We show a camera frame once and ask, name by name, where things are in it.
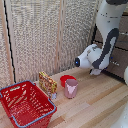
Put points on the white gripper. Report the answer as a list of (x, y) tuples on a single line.
[(96, 71)]

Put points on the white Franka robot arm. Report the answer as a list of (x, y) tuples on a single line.
[(106, 33)]

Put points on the pink cup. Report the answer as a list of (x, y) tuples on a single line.
[(71, 89)]

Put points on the red bowl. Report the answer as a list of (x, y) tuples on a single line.
[(66, 79)]

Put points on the red plastic shopping basket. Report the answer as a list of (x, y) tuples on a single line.
[(25, 105)]

